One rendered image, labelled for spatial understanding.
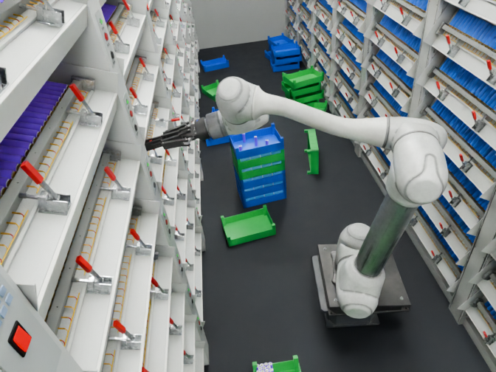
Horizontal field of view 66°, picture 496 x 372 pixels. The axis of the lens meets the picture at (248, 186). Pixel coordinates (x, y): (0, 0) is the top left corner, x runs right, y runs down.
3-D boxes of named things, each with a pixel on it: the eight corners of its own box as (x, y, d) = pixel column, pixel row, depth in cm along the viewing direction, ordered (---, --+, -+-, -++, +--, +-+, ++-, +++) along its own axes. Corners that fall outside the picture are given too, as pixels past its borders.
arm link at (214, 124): (226, 127, 138) (211, 131, 138) (219, 105, 132) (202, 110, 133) (229, 140, 131) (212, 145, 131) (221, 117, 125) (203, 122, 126)
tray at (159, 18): (166, 27, 217) (170, 1, 209) (159, 67, 170) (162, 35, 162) (129, 18, 212) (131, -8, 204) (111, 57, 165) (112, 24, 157)
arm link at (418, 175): (370, 282, 164) (371, 330, 148) (332, 274, 166) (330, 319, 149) (452, 134, 112) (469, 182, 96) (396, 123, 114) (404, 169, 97)
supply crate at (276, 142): (274, 133, 252) (274, 122, 247) (284, 149, 236) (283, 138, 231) (229, 142, 248) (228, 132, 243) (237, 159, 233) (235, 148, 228)
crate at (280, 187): (277, 172, 272) (276, 162, 267) (286, 189, 256) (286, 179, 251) (235, 181, 268) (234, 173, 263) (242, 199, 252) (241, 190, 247)
